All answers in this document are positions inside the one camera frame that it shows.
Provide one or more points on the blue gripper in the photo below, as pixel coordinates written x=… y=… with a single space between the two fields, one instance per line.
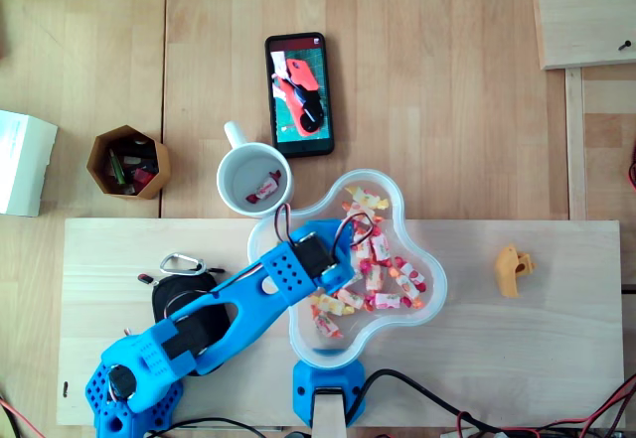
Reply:
x=332 y=229

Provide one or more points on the blue 3D-printed robot arm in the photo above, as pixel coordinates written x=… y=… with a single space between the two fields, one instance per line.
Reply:
x=248 y=299

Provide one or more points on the wrapped fruit chew candy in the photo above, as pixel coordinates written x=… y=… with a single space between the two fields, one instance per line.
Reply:
x=355 y=208
x=406 y=286
x=350 y=299
x=363 y=249
x=412 y=273
x=328 y=305
x=372 y=276
x=365 y=195
x=325 y=326
x=264 y=189
x=380 y=248
x=387 y=300

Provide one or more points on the clear flower-shaped bowl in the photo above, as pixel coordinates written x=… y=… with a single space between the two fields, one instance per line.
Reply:
x=367 y=326

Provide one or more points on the white ceramic mug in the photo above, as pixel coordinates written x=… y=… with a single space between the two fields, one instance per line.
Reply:
x=238 y=175

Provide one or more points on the silver carabiner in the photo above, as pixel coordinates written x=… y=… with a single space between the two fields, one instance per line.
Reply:
x=201 y=264

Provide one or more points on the yellow 3D-printed part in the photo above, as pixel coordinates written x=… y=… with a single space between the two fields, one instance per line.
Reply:
x=509 y=269

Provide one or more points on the black smartphone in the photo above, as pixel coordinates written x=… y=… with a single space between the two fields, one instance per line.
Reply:
x=298 y=95

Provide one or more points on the large light wooden board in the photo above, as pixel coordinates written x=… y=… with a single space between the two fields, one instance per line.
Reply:
x=497 y=358

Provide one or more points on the black zip pouch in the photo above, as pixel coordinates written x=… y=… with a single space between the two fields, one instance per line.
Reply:
x=164 y=299

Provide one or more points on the black red zipper tag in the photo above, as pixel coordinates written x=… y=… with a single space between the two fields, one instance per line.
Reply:
x=144 y=278

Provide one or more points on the small red block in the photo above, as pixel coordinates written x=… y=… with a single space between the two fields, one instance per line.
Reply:
x=142 y=176

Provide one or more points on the green marker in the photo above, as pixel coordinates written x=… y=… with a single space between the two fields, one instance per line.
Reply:
x=118 y=167

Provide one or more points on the light wooden slat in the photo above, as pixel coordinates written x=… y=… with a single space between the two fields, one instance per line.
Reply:
x=575 y=145

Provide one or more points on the brown hexagonal pen holder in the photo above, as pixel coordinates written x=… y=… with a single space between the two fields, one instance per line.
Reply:
x=99 y=152

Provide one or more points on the white cardboard box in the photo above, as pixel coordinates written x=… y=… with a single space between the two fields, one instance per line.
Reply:
x=22 y=160

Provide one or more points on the small light wooden board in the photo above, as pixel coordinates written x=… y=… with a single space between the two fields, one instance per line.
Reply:
x=586 y=11

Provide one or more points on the black screw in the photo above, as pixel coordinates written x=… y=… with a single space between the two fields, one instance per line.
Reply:
x=625 y=45

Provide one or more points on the blue printed post base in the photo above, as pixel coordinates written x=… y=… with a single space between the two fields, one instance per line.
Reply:
x=303 y=393

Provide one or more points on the light wooden post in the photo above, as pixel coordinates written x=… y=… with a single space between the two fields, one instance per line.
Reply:
x=328 y=413

